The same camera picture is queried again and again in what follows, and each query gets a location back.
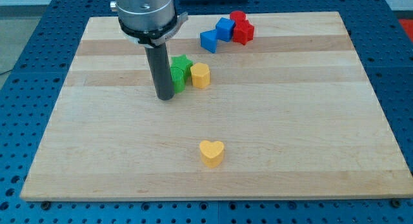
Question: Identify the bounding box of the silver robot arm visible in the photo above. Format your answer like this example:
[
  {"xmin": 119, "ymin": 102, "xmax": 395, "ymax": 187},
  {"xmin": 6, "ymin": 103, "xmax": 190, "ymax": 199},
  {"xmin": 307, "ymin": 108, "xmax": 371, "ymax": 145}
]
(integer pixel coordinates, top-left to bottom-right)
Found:
[{"xmin": 110, "ymin": 0, "xmax": 188, "ymax": 48}]

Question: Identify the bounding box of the yellow hexagon block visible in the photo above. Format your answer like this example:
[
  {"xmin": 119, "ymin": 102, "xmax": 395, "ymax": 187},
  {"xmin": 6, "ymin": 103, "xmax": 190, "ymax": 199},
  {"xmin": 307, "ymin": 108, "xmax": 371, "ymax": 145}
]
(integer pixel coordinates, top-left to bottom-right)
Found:
[{"xmin": 190, "ymin": 63, "xmax": 210, "ymax": 88}]

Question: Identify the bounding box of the yellow heart block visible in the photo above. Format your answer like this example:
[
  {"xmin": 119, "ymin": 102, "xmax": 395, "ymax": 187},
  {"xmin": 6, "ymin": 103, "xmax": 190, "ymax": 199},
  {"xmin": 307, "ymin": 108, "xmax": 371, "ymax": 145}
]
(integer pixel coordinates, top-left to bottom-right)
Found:
[{"xmin": 199, "ymin": 140, "xmax": 225, "ymax": 168}]

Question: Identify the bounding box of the green star block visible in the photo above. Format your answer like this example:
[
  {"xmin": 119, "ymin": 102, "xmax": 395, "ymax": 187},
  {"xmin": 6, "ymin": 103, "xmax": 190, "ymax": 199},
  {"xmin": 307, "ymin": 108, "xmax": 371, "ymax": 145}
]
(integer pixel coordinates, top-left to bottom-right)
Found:
[{"xmin": 171, "ymin": 54, "xmax": 193, "ymax": 81}]

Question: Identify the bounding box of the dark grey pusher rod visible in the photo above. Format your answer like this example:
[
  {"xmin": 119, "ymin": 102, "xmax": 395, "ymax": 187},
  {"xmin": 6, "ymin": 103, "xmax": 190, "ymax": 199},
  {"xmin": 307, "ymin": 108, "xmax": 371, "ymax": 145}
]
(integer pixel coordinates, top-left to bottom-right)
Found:
[{"xmin": 145, "ymin": 43, "xmax": 175, "ymax": 101}]

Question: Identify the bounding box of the blue angular block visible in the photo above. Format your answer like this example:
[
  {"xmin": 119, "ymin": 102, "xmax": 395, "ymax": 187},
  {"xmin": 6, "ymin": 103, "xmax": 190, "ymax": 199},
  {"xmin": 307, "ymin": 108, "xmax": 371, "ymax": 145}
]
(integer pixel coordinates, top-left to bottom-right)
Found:
[{"xmin": 200, "ymin": 30, "xmax": 217, "ymax": 54}]

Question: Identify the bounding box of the blue cube block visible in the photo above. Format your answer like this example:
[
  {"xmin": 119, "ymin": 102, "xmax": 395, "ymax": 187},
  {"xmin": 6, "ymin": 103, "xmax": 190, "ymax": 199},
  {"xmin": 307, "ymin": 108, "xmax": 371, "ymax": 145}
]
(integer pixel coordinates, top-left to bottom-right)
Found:
[{"xmin": 216, "ymin": 17, "xmax": 236, "ymax": 42}]

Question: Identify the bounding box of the red star block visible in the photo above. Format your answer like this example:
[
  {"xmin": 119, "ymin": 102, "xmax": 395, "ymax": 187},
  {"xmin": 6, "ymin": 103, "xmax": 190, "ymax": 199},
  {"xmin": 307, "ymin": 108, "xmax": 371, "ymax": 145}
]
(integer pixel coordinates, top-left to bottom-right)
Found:
[{"xmin": 232, "ymin": 20, "xmax": 254, "ymax": 45}]

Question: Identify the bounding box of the wooden board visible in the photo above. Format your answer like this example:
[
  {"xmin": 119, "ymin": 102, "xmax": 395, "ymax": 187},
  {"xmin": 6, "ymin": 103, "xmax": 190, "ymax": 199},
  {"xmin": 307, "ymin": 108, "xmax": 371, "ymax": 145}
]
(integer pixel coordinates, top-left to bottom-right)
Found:
[{"xmin": 21, "ymin": 12, "xmax": 412, "ymax": 201}]

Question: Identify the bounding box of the red round block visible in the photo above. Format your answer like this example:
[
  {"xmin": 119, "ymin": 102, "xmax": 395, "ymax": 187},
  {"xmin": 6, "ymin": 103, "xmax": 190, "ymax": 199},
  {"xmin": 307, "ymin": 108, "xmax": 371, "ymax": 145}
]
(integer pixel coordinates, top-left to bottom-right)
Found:
[{"xmin": 229, "ymin": 10, "xmax": 247, "ymax": 23}]

